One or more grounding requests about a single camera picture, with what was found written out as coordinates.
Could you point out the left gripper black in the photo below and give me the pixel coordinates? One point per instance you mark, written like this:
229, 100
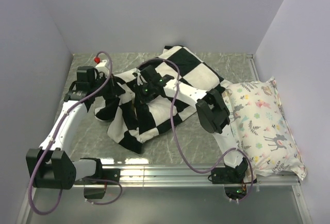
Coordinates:
115, 89

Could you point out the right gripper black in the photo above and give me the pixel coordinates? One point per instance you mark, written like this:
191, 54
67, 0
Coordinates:
139, 99

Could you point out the black white checkered pillowcase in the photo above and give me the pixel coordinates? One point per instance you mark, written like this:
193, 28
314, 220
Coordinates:
133, 123

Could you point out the white pillow yellow edge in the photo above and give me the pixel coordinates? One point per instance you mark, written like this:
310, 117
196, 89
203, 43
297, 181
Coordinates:
153, 113

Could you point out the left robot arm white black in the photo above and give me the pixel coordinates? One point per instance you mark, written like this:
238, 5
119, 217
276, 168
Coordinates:
49, 165

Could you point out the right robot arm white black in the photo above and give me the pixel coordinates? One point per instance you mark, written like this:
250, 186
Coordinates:
212, 112

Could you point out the floral printed pillow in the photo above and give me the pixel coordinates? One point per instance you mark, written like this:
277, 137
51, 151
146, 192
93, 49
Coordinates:
261, 130

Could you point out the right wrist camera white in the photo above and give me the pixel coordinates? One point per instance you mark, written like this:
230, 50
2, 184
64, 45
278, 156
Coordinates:
139, 78

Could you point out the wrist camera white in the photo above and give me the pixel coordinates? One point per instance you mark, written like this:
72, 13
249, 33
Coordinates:
103, 66
139, 78

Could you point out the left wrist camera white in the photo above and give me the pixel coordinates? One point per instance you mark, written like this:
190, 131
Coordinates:
103, 66

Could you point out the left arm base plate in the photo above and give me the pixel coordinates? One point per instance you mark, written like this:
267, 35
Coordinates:
112, 174

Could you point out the aluminium front rail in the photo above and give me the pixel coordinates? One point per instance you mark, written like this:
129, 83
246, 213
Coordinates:
179, 175

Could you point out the aluminium rail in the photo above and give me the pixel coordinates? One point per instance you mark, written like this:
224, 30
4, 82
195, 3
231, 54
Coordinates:
253, 69
179, 175

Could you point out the aluminium right side rail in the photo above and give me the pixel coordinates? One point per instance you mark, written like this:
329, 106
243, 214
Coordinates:
253, 69

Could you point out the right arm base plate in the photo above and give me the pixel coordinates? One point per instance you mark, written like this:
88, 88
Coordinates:
226, 175

